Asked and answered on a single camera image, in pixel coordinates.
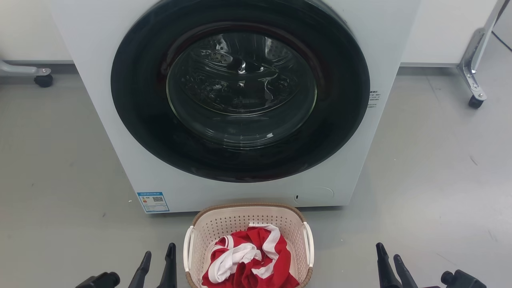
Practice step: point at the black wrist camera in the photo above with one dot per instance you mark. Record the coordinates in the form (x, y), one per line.
(100, 280)
(464, 280)

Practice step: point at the beige perforated laundry basket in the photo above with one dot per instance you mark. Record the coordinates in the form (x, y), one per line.
(240, 222)

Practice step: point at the blue energy label sticker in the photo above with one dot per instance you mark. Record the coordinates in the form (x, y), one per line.
(153, 202)

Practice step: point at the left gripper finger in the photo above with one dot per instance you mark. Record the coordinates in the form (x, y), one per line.
(168, 268)
(142, 272)

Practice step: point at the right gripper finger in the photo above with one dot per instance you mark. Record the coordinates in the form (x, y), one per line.
(404, 274)
(384, 268)

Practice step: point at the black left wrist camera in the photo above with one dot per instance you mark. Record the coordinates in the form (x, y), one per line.
(100, 280)

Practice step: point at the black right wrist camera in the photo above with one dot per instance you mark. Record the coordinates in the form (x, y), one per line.
(464, 280)

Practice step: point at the red and white garment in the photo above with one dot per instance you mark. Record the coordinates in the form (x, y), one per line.
(250, 274)

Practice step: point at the round dark glass washer door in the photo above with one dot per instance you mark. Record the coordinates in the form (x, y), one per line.
(240, 80)

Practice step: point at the silver stand frame with caster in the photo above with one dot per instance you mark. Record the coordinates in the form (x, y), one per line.
(474, 60)

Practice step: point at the grey stand leg with caster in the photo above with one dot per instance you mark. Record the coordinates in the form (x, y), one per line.
(24, 70)

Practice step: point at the small printed washer sticker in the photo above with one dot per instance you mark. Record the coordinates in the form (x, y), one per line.
(373, 100)

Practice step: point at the white front-load washing machine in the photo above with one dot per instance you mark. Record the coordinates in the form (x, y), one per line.
(100, 120)

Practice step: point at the white drain filter cover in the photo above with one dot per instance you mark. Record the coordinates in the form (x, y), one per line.
(316, 196)

